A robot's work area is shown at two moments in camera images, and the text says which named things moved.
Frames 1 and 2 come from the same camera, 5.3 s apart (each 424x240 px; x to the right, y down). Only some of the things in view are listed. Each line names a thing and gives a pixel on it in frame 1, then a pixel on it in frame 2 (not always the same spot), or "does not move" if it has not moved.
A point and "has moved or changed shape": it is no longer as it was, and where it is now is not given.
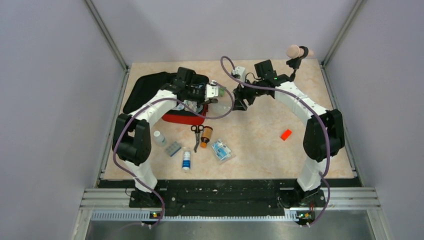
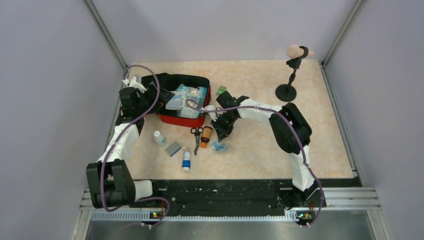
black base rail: x=227 y=198 does not move
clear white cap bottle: x=160 y=140 does not move
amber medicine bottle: x=206 y=136 does not move
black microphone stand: x=298 y=53 does not move
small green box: x=221 y=91 does not move
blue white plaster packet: x=221 y=151 has moved or changed shape
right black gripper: x=240 y=94 to x=222 y=132
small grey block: x=173 y=148 does not move
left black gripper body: x=190 y=96 to x=145 y=99
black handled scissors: x=197 y=129 does not move
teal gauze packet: x=218 y=109 has moved or changed shape
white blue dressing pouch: x=192 y=104 has moved or changed shape
